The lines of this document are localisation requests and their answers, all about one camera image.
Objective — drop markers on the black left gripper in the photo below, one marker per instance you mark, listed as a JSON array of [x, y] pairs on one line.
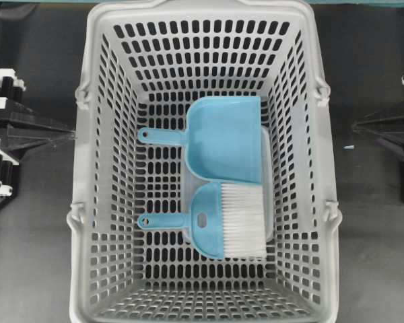
[[22, 129]]

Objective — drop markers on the clear plastic container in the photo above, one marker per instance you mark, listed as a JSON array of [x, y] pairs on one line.
[[189, 183]]

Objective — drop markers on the grey plastic shopping basket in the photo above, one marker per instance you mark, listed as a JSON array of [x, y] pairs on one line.
[[144, 64]]

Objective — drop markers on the blue hand brush white bristles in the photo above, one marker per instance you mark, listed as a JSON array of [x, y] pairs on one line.
[[225, 220]]

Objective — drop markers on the blue plastic dustpan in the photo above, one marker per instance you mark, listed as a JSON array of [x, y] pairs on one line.
[[221, 141]]

